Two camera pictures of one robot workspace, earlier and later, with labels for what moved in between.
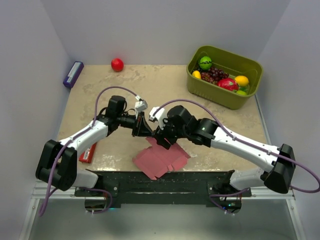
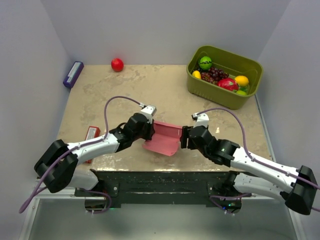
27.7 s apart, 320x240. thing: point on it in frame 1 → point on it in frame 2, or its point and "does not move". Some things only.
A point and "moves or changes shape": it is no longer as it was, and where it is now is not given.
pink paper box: x=156 y=160 moves or changes shape
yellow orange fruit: x=242 y=80 does not move
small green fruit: x=241 y=92 does not move
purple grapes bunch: x=213 y=75 does not move
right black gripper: x=161 y=133 → x=183 y=138
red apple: x=117 y=64 does not move
